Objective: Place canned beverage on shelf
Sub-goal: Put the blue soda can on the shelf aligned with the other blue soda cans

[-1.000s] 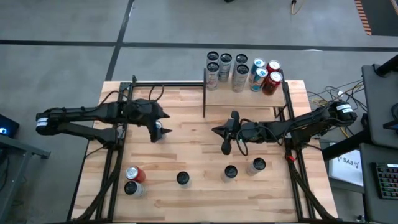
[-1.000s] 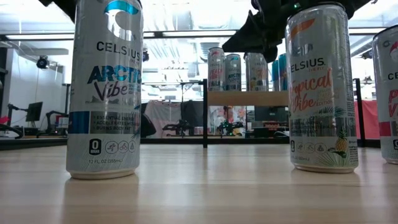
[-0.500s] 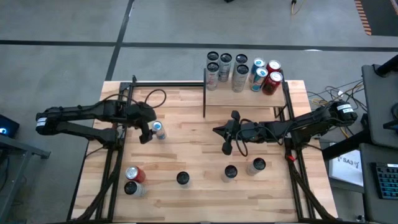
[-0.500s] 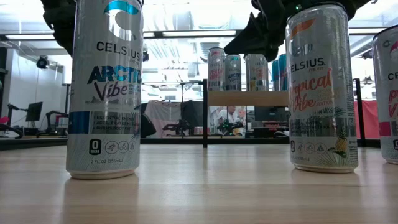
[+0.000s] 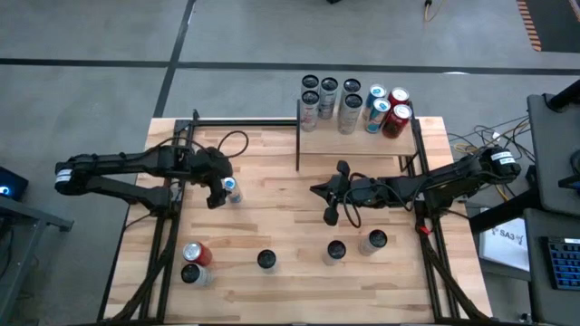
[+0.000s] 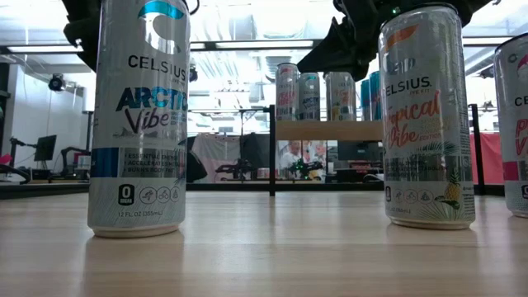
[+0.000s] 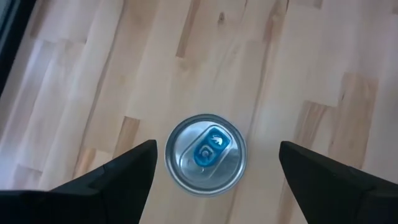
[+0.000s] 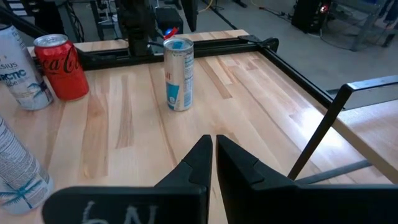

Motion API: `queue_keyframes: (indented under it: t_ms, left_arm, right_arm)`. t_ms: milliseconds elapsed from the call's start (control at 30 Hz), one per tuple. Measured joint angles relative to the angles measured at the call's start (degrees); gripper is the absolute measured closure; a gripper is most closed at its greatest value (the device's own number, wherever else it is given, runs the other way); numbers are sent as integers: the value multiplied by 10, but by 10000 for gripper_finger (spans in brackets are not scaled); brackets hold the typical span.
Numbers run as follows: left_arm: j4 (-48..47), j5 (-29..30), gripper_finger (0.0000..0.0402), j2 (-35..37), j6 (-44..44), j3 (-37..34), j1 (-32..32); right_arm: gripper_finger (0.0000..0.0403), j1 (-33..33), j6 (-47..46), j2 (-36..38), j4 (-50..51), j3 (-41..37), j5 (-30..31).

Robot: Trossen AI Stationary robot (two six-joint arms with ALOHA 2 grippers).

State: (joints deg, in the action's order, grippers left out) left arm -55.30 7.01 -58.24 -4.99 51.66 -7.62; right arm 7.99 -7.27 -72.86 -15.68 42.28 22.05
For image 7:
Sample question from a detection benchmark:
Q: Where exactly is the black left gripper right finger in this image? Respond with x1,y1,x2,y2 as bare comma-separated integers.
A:
279,140,398,224

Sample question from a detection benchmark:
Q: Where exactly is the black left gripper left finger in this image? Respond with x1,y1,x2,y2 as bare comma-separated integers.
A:
40,139,158,224

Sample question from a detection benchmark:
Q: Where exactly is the silver blue energy drink can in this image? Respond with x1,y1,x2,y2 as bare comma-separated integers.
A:
164,113,249,197

